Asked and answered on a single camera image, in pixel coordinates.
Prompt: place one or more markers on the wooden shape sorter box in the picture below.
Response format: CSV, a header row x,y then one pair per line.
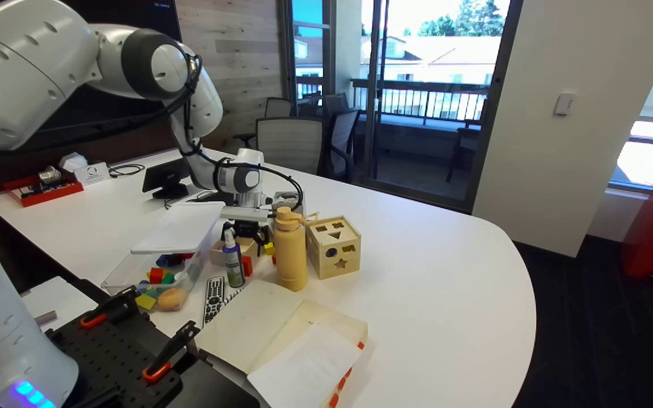
x,y
333,248

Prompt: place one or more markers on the yellow block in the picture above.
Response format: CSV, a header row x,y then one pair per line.
x,y
268,248

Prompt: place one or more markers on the white storage bin lid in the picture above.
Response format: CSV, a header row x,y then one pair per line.
x,y
179,230

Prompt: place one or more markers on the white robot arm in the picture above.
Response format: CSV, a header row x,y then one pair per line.
x,y
49,53

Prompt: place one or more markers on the tan water bottle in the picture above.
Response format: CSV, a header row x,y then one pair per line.
x,y
288,238

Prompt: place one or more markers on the small spray bottle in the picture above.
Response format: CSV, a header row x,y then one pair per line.
x,y
231,258

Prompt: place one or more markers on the grey office chair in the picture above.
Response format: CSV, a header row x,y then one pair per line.
x,y
290,141

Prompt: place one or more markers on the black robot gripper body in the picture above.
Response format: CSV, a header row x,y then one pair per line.
x,y
251,221

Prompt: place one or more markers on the red tray with parts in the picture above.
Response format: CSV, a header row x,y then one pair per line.
x,y
44,186

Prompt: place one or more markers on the clear toy storage bin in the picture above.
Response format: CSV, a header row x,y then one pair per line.
x,y
163,278

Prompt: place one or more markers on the white light switch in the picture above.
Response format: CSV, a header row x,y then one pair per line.
x,y
562,102

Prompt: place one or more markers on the black orange clamp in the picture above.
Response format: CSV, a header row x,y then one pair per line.
x,y
115,309
163,359

